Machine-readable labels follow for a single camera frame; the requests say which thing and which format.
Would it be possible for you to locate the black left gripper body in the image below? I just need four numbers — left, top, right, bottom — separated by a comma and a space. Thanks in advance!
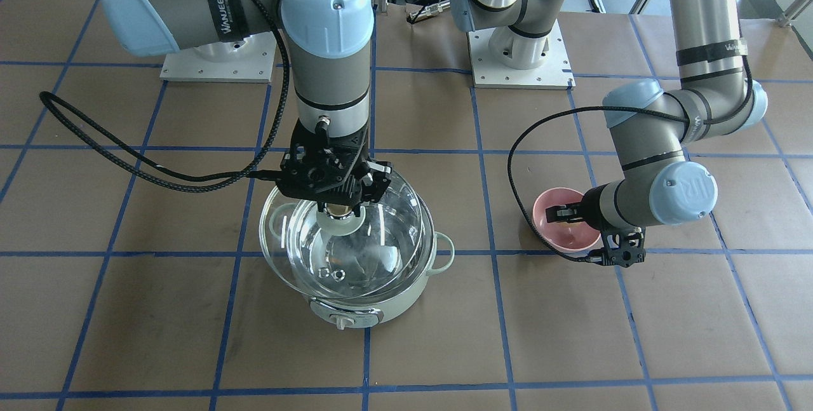
565, 186, 616, 231

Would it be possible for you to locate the black braided cable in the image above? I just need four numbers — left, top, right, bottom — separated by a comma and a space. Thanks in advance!
39, 0, 293, 194
507, 105, 690, 264

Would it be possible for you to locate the pink plastic bowl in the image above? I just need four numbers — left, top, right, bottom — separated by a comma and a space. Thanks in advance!
532, 187, 600, 253

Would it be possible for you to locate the white electric cooking pot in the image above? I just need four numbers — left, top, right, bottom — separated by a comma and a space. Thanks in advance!
259, 177, 456, 330

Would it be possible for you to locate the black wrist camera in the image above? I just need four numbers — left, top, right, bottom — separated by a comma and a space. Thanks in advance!
598, 226, 647, 268

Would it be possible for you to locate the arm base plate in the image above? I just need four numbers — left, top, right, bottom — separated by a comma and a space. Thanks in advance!
159, 32, 276, 83
467, 21, 575, 90

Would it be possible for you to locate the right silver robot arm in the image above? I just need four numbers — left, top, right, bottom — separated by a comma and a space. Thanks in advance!
100, 0, 394, 209

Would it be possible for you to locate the glass pot lid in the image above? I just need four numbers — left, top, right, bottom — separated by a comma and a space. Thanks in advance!
259, 172, 431, 299

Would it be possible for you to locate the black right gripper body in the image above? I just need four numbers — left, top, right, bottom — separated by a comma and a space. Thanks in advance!
277, 123, 392, 206

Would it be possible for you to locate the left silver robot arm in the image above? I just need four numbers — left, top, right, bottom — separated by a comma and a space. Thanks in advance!
451, 0, 767, 231

